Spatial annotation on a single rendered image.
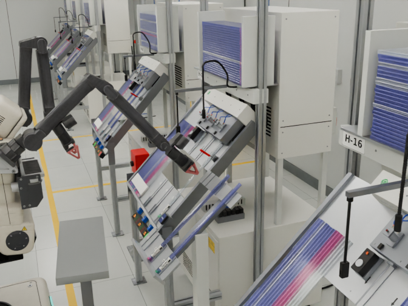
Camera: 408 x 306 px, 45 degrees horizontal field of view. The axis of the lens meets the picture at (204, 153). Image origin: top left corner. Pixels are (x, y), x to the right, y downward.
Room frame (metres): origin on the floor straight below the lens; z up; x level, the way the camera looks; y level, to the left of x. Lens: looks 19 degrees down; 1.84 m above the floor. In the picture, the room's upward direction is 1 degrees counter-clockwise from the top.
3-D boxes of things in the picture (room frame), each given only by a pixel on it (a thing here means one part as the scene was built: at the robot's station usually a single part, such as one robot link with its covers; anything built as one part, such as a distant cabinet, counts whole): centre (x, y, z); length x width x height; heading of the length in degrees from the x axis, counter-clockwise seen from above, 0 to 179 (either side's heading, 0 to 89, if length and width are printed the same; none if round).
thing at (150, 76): (3.96, 0.42, 0.66); 1.01 x 0.73 x 1.31; 110
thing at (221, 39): (2.58, -0.15, 1.52); 0.51 x 0.13 x 0.27; 20
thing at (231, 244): (2.68, -0.25, 0.31); 0.70 x 0.65 x 0.62; 20
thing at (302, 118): (2.80, -0.56, 0.86); 0.70 x 0.67 x 1.72; 20
